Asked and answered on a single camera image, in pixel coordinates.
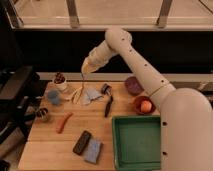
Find blue plastic cup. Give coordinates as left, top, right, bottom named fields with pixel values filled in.
left=47, top=90, right=61, bottom=105

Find purple bowl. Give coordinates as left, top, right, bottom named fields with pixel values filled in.
left=124, top=76, right=143, bottom=95

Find orange ball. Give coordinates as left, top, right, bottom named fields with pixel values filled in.
left=140, top=101, right=152, bottom=113

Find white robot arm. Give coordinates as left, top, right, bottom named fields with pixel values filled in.
left=81, top=27, right=213, bottom=171

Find black rectangular block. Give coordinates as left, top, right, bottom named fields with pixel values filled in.
left=73, top=131, right=91, bottom=155

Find blue sponge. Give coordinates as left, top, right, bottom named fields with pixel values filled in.
left=84, top=138, right=102, bottom=164

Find blue grey cloth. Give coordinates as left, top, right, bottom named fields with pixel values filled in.
left=82, top=88, right=102, bottom=105

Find black equipment stand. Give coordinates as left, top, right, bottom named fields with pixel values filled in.
left=0, top=65, right=43, bottom=148

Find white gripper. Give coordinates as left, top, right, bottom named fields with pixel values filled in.
left=81, top=41, right=117, bottom=74

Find black handled tool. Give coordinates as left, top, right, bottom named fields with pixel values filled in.
left=104, top=96, right=114, bottom=117

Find small black cylinder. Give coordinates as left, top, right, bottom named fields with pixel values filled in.
left=101, top=84, right=111, bottom=94

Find green plastic tray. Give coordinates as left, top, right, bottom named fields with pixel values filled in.
left=112, top=116, right=161, bottom=171

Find red bowl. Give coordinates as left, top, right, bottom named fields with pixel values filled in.
left=133, top=96, right=156, bottom=115

